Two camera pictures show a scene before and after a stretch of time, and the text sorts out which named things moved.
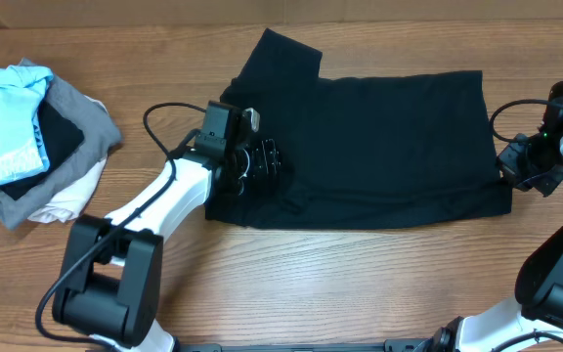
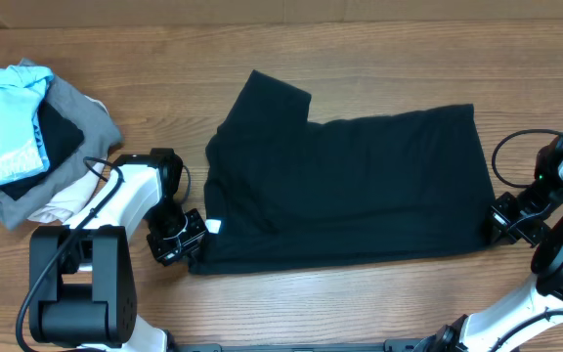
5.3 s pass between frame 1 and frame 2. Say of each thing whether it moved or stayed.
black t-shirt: moved
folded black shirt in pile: stayed
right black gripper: moved
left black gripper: moved
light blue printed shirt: stayed
